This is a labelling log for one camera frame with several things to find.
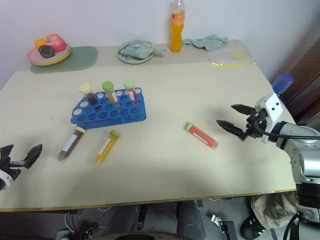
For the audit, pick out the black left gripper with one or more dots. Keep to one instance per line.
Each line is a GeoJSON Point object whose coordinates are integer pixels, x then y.
{"type": "Point", "coordinates": [10, 170]}

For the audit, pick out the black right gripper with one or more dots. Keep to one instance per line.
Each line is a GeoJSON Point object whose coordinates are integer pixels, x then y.
{"type": "Point", "coordinates": [255, 130]}

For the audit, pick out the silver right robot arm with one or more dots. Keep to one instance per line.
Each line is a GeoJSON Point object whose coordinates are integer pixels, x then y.
{"type": "Point", "coordinates": [305, 155]}

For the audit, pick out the orange-red tube with green cap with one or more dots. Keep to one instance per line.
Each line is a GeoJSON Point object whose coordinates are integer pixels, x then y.
{"type": "Point", "coordinates": [202, 136]}

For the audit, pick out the dark brown tube, cream cap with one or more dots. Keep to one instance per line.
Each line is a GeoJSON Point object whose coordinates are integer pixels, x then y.
{"type": "Point", "coordinates": [71, 143]}

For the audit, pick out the yellow tube with green cap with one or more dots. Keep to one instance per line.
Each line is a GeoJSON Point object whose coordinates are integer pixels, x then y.
{"type": "Point", "coordinates": [106, 148]}
{"type": "Point", "coordinates": [110, 94]}

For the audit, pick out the dark tube with cream cap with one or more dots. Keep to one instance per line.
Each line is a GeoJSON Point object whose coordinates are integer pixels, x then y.
{"type": "Point", "coordinates": [92, 98]}

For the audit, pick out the blue test tube rack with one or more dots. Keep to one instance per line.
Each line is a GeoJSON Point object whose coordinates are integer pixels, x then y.
{"type": "Point", "coordinates": [112, 115]}

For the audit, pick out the red tube with pale green cap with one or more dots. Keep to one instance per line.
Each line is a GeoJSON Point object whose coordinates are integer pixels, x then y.
{"type": "Point", "coordinates": [131, 93]}

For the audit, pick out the blue ribbed bottle cap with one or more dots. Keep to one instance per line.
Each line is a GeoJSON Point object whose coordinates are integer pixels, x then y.
{"type": "Point", "coordinates": [282, 83]}

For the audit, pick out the clear zip bag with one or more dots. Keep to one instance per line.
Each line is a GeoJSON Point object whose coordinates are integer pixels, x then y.
{"type": "Point", "coordinates": [227, 58]}

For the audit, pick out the brown wooden cabinet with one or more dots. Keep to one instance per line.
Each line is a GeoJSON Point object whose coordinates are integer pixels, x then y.
{"type": "Point", "coordinates": [305, 82]}

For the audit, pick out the crumpled green towel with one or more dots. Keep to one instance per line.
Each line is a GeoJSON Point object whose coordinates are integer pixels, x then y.
{"type": "Point", "coordinates": [208, 42]}

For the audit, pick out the yellow plate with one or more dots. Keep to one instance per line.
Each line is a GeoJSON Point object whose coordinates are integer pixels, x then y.
{"type": "Point", "coordinates": [41, 65]}

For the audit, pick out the beige trouser leg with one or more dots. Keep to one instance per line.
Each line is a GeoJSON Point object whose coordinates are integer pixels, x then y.
{"type": "Point", "coordinates": [272, 210]}

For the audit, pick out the pink plate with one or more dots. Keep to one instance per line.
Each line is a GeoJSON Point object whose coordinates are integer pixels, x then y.
{"type": "Point", "coordinates": [33, 56]}

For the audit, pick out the orange soda bottle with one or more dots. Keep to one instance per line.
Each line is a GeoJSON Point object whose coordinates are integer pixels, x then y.
{"type": "Point", "coordinates": [177, 35]}

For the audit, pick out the dark toy fruit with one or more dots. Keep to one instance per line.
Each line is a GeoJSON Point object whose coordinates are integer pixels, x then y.
{"type": "Point", "coordinates": [46, 51]}

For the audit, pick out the black metal clamp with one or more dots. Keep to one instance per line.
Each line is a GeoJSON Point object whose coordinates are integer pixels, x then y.
{"type": "Point", "coordinates": [225, 225]}

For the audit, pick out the light green plate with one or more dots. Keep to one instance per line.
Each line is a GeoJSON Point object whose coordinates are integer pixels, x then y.
{"type": "Point", "coordinates": [65, 55]}

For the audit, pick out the black and white sneaker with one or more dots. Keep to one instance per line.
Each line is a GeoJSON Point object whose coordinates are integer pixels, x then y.
{"type": "Point", "coordinates": [253, 226]}

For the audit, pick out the dark rounded shape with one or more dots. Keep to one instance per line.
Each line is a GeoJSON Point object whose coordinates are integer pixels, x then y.
{"type": "Point", "coordinates": [190, 220]}

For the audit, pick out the green placemat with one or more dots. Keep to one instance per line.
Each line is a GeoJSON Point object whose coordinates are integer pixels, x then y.
{"type": "Point", "coordinates": [80, 58]}

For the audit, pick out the toy orange fruit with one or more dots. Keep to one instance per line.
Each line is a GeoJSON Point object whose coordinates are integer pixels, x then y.
{"type": "Point", "coordinates": [39, 42]}

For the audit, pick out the toy pink peach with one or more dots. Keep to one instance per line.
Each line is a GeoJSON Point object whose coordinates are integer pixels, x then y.
{"type": "Point", "coordinates": [57, 42]}

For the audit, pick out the green cloth in clear packet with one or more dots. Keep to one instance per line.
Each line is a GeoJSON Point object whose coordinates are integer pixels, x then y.
{"type": "Point", "coordinates": [138, 50]}

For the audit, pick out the pale green round plate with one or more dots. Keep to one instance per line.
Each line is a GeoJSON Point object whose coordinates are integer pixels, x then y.
{"type": "Point", "coordinates": [125, 59]}

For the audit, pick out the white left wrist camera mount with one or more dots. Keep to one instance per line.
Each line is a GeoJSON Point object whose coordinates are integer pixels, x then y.
{"type": "Point", "coordinates": [3, 181]}

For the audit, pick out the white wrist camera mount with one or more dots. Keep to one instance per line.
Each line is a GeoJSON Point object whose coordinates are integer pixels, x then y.
{"type": "Point", "coordinates": [3, 181]}
{"type": "Point", "coordinates": [273, 107]}

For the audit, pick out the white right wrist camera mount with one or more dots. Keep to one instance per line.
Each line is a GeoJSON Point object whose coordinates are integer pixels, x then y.
{"type": "Point", "coordinates": [273, 107]}

